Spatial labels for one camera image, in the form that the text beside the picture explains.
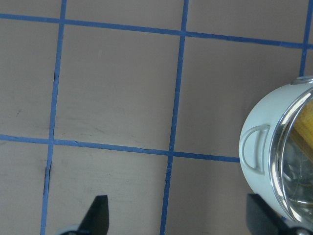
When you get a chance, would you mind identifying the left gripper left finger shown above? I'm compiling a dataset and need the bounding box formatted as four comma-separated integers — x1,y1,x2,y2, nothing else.
77,195,109,235

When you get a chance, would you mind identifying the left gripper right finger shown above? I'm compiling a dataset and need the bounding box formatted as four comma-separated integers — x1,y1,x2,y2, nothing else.
246,194,289,235

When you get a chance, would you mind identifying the pale green electric pot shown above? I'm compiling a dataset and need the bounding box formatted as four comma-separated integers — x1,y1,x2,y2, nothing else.
238,76,313,226

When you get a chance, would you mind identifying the yellow corn cob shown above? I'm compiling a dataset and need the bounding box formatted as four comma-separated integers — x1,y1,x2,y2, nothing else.
291,100,313,161

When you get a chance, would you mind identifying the glass pot lid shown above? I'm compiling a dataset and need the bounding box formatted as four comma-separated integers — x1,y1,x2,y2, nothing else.
270,88,313,225

